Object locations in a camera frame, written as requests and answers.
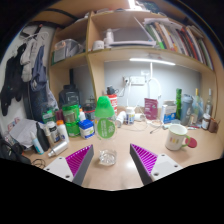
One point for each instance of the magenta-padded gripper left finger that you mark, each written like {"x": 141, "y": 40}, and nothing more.
{"x": 78, "y": 160}

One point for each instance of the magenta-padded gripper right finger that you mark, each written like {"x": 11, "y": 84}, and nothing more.
{"x": 145, "y": 159}

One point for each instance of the clear green-capped water bottle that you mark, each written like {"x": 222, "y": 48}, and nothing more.
{"x": 105, "y": 126}

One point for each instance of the grey water bottle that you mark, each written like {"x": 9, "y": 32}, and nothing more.
{"x": 186, "y": 110}

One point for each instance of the silver metal can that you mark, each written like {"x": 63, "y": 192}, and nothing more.
{"x": 58, "y": 148}

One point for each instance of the green lidded canister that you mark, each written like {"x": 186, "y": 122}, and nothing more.
{"x": 72, "y": 129}
{"x": 70, "y": 114}

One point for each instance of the white bottle orange cap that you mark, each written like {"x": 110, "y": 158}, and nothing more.
{"x": 62, "y": 132}

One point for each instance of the white box blue lid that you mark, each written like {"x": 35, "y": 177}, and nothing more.
{"x": 86, "y": 129}

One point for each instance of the white bottle dark label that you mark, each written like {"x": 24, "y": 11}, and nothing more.
{"x": 52, "y": 131}

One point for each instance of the white plastic bottle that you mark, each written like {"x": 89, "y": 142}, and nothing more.
{"x": 120, "y": 118}
{"x": 140, "y": 117}

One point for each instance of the black plastic bottle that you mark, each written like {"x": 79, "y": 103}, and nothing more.
{"x": 42, "y": 137}

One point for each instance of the white and blue tube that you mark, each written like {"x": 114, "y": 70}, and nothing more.
{"x": 36, "y": 144}

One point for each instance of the white pill bottle blue label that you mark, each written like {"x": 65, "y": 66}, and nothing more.
{"x": 130, "y": 116}

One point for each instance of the maroon pouch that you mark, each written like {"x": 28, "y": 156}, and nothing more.
{"x": 151, "y": 108}

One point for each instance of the blue and white carton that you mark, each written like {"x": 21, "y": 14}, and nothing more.
{"x": 169, "y": 112}

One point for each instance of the white plastic bag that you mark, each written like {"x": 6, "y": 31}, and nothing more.
{"x": 23, "y": 131}

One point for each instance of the black box appliance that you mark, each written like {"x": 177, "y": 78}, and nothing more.
{"x": 69, "y": 96}

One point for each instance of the red and white jar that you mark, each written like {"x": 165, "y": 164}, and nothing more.
{"x": 114, "y": 101}

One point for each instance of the brown jar white lid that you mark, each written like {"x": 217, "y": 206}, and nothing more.
{"x": 206, "y": 122}

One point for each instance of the glass bottle yellow cap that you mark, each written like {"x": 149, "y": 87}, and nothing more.
{"x": 198, "y": 106}

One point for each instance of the brown mug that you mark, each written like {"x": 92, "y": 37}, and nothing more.
{"x": 213, "y": 126}

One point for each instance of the clear glass bottle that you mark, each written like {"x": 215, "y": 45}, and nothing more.
{"x": 209, "y": 105}

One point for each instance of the wooden shelf unit with books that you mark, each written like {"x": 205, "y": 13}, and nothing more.
{"x": 96, "y": 70}

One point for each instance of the blue hanging garment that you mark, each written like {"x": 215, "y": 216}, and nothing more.
{"x": 39, "y": 70}

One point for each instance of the white LED light bar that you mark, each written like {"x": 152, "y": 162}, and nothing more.
{"x": 151, "y": 61}

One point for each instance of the black hanging jacket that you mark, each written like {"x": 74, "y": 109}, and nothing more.
{"x": 11, "y": 83}

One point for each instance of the grey hanging garment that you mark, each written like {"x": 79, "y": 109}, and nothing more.
{"x": 28, "y": 56}

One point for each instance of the white wall power outlet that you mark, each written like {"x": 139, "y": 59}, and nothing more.
{"x": 137, "y": 80}

